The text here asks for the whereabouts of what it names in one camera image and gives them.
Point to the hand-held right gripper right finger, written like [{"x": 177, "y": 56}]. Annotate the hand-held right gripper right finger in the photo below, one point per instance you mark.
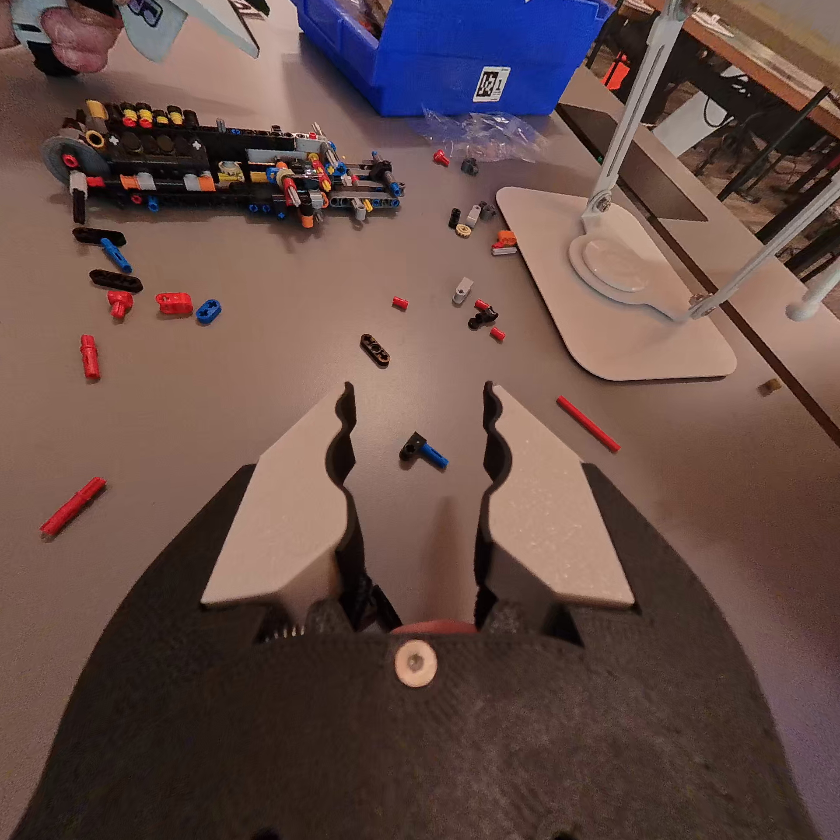
[{"x": 558, "y": 525}]

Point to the white book stand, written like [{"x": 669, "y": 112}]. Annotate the white book stand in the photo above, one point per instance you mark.
[{"x": 623, "y": 328}]

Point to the black thin lego liftarm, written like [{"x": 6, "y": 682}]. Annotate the black thin lego liftarm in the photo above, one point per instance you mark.
[
  {"x": 98, "y": 235},
  {"x": 115, "y": 281}
]

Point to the black lego connector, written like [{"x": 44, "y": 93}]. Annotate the black lego connector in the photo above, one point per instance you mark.
[{"x": 482, "y": 319}]

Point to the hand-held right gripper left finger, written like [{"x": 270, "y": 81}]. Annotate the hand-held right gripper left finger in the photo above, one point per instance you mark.
[{"x": 282, "y": 525}]

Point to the blue lego connector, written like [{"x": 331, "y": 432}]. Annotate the blue lego connector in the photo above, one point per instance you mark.
[{"x": 208, "y": 310}]

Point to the red lego connector block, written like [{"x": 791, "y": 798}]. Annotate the red lego connector block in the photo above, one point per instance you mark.
[{"x": 173, "y": 303}]

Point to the black connector with blue pin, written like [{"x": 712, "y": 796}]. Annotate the black connector with blue pin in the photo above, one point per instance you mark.
[{"x": 423, "y": 451}]

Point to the long red lego pin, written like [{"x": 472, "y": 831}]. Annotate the long red lego pin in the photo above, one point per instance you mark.
[{"x": 72, "y": 505}]

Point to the labelled blue storage bin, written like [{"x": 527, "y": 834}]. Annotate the labelled blue storage bin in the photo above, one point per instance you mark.
[{"x": 426, "y": 52}]

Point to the black three-hole lego liftarm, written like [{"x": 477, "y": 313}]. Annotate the black three-hole lego liftarm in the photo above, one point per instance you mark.
[{"x": 375, "y": 350}]

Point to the clear plastic bag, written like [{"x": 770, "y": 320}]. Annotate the clear plastic bag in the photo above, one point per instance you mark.
[{"x": 485, "y": 134}]

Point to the plastic bags of lego parts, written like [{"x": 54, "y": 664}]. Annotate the plastic bags of lego parts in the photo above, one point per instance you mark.
[{"x": 374, "y": 16}]

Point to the red lego pin with bush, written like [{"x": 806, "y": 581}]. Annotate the red lego pin with bush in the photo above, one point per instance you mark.
[{"x": 120, "y": 304}]

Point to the wooden table with black legs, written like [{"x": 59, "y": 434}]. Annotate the wooden table with black legs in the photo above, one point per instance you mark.
[{"x": 754, "y": 59}]

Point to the long red lego axle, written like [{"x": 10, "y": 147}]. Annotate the long red lego axle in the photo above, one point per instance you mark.
[{"x": 588, "y": 423}]

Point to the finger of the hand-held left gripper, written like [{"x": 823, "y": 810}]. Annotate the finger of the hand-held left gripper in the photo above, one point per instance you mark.
[{"x": 220, "y": 23}]

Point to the light grey lego connector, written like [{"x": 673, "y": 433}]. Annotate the light grey lego connector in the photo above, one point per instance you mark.
[
  {"x": 473, "y": 213},
  {"x": 463, "y": 291}
]

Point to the lego car chassis model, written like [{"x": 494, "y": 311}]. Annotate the lego car chassis model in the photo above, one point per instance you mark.
[{"x": 197, "y": 157}]

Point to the small tan block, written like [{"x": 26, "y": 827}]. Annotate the small tan block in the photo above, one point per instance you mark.
[{"x": 769, "y": 386}]

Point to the red lego axle pin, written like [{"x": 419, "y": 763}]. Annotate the red lego axle pin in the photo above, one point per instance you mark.
[{"x": 90, "y": 357}]

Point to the blue lego axle pin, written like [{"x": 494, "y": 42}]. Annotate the blue lego axle pin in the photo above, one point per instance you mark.
[{"x": 116, "y": 254}]

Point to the black table hatch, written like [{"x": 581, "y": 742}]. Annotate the black table hatch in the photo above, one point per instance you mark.
[{"x": 630, "y": 177}]

